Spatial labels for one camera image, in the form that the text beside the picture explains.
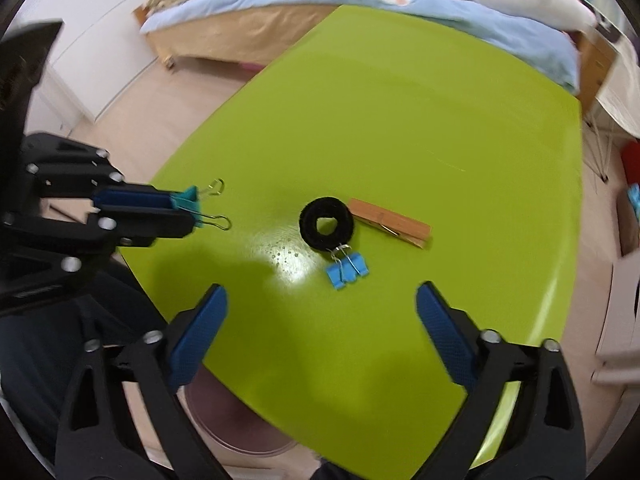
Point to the blue binder clip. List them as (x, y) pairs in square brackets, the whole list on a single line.
[(347, 272)]

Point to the teal binder clip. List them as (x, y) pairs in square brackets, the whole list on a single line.
[(187, 202)]

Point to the brown basket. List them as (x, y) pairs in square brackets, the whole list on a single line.
[(627, 227)]

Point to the wooden clothespin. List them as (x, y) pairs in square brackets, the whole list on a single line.
[(390, 224)]

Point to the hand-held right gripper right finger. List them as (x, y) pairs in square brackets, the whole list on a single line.
[(445, 335)]

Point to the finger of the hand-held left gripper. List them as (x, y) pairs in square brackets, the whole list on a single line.
[(150, 227), (135, 199)]

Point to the red storage box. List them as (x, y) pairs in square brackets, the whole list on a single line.
[(631, 160)]

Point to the white folding chair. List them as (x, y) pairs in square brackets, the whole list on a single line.
[(617, 90)]

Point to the white drawer cabinet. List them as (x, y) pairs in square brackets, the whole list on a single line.
[(620, 320)]

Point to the wooden bed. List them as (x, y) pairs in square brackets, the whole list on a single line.
[(240, 30)]

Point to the blue yellow soft toy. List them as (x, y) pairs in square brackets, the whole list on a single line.
[(635, 197)]

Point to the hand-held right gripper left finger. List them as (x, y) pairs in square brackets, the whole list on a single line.
[(197, 340)]

